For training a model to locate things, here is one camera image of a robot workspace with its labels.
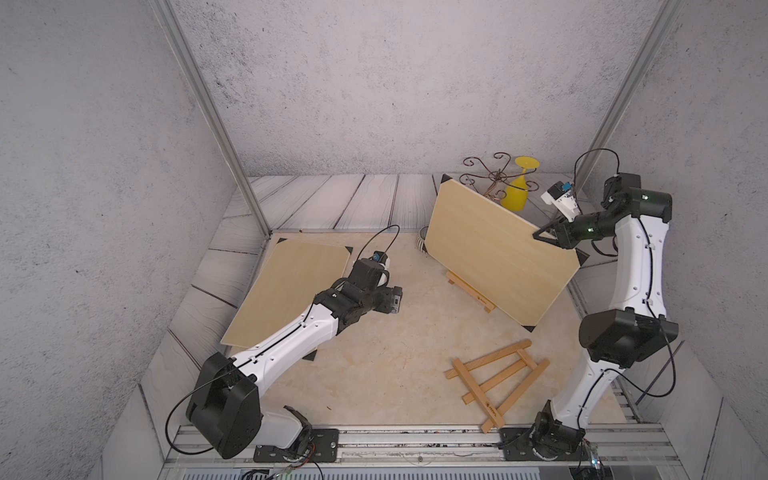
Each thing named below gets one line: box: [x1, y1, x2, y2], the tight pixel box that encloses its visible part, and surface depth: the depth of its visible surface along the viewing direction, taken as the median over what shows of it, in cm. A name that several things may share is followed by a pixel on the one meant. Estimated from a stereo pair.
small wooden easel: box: [446, 270, 497, 314], surface depth 99 cm
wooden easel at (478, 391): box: [444, 339, 550, 433], surface depth 84 cm
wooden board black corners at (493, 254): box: [422, 174, 591, 333], surface depth 84 cm
